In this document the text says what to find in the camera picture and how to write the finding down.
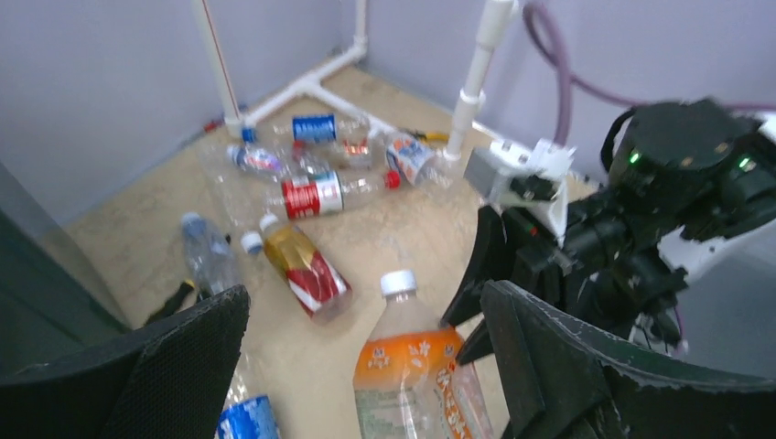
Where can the clear bottle blue cap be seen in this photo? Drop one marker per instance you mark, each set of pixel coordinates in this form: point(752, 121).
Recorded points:
point(209, 255)

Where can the large clear bottle far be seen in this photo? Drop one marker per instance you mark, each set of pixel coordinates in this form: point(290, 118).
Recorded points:
point(229, 188)

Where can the white blue label bottle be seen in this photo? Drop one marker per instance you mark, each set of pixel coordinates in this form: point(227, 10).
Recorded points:
point(418, 164)

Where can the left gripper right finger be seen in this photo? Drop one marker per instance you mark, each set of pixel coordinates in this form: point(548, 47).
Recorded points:
point(563, 378)

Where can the gold red label bottle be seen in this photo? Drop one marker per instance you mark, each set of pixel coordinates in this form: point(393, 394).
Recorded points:
point(317, 285)

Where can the purple label small bottle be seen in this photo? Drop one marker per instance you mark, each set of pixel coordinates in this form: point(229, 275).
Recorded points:
point(258, 161)

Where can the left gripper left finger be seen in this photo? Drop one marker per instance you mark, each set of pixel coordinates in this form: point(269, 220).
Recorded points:
point(166, 380)

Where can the large orange bottle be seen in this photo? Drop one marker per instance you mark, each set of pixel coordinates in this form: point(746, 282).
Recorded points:
point(407, 381)

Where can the yellow black tool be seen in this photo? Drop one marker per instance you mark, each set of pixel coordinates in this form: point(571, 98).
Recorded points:
point(428, 137)

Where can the red white crushed bottle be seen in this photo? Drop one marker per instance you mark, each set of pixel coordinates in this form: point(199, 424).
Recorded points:
point(317, 158)

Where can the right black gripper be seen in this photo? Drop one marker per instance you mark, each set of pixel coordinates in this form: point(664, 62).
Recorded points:
point(606, 268)

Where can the white bottle cap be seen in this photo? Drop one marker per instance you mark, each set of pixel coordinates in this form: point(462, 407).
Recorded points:
point(252, 242)

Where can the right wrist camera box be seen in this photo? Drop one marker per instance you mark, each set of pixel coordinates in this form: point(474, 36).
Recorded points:
point(508, 174)

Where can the blue label clear bottle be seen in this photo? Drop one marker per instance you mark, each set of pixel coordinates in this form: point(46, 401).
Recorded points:
point(247, 414)

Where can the red label clear bottle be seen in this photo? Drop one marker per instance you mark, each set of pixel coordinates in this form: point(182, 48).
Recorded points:
point(328, 193)

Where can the dark green trash bin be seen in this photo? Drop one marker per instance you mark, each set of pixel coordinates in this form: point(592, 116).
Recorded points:
point(54, 302)

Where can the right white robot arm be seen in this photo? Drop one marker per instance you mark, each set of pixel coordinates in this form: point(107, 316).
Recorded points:
point(688, 182)

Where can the blue label bottle far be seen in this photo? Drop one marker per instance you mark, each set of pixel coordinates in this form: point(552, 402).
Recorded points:
point(310, 128)

